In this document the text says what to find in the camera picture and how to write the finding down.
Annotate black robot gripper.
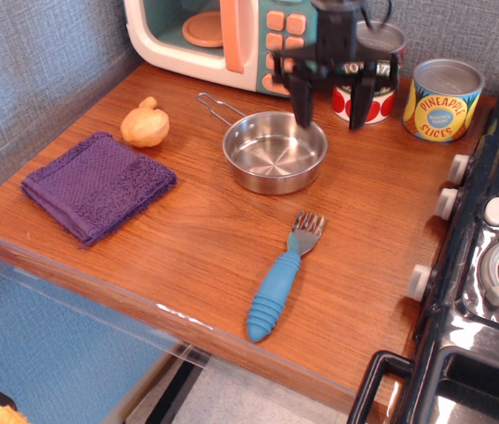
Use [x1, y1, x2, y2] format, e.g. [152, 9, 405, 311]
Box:
[271, 1, 399, 131]

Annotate stainless steel pan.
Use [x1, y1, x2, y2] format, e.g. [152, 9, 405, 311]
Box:
[196, 93, 329, 195]

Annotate tomato sauce can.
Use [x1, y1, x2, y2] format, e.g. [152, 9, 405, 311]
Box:
[332, 21, 406, 125]

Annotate toy microwave teal and white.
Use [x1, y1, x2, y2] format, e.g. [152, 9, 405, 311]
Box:
[124, 1, 318, 97]

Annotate pineapple slices can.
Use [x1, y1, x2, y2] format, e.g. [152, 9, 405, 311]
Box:
[403, 58, 485, 143]

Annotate white stove knob top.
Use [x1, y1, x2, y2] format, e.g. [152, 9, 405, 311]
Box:
[448, 155, 471, 186]

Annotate white stove knob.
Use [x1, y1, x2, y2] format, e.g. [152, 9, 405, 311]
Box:
[406, 264, 432, 302]
[448, 155, 471, 186]
[435, 188, 458, 221]

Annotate white stove knob middle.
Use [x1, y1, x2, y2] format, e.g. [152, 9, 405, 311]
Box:
[435, 188, 458, 221]

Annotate orange toy chicken piece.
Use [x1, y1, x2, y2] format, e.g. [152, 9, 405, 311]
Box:
[120, 96, 170, 148]

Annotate white round stove button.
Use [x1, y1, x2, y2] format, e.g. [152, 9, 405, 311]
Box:
[483, 197, 499, 226]

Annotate white stove knob bottom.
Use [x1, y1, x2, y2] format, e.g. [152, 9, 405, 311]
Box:
[406, 264, 432, 302]

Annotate purple folded cloth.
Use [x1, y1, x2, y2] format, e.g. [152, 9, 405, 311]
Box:
[21, 132, 178, 246]

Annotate black toy stove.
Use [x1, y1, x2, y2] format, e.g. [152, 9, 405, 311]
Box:
[347, 75, 499, 424]

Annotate orange object bottom left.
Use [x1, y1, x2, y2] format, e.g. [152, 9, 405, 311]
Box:
[0, 405, 29, 424]

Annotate blue handled fork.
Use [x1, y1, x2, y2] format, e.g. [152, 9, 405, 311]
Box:
[246, 210, 326, 343]

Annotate black oven door handle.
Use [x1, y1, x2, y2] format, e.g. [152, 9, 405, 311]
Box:
[347, 350, 414, 424]

